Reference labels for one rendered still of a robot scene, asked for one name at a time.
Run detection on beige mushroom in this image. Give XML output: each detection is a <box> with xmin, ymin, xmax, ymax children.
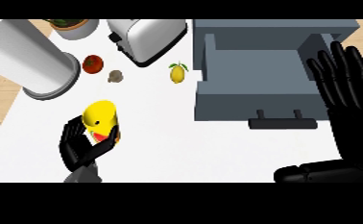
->
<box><xmin>106</xmin><ymin>69</ymin><xmax>125</xmax><ymax>84</ymax></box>

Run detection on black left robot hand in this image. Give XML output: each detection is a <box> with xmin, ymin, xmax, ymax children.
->
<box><xmin>57</xmin><ymin>115</ymin><xmax>121</xmax><ymax>174</ymax></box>

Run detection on potted plant in grey pot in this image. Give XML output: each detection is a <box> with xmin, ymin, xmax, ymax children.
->
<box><xmin>43</xmin><ymin>19</ymin><xmax>100</xmax><ymax>41</ymax></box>

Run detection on large silver cylinder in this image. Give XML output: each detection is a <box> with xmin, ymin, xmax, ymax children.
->
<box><xmin>0</xmin><ymin>19</ymin><xmax>82</xmax><ymax>101</ymax></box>

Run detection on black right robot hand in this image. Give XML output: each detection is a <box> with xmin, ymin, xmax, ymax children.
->
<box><xmin>271</xmin><ymin>40</ymin><xmax>363</xmax><ymax>184</ymax></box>

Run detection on black drawer handle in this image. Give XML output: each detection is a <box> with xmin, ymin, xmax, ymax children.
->
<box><xmin>246</xmin><ymin>109</ymin><xmax>319</xmax><ymax>131</ymax></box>

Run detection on yellow lemon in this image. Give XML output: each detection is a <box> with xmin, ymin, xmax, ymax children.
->
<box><xmin>167</xmin><ymin>62</ymin><xmax>190</xmax><ymax>85</ymax></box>

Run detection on grey open drawer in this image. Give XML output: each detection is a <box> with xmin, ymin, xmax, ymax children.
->
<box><xmin>192</xmin><ymin>19</ymin><xmax>361</xmax><ymax>123</ymax></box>

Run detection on silver toaster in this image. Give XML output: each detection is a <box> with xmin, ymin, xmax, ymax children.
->
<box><xmin>106</xmin><ymin>19</ymin><xmax>190</xmax><ymax>68</ymax></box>

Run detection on red tomato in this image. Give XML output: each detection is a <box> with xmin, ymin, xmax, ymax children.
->
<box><xmin>81</xmin><ymin>54</ymin><xmax>105</xmax><ymax>75</ymax></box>

